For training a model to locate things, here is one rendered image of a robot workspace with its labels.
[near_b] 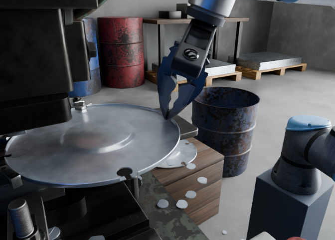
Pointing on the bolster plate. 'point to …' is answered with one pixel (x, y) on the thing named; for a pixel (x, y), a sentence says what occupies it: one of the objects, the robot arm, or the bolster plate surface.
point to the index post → (77, 101)
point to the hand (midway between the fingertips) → (167, 114)
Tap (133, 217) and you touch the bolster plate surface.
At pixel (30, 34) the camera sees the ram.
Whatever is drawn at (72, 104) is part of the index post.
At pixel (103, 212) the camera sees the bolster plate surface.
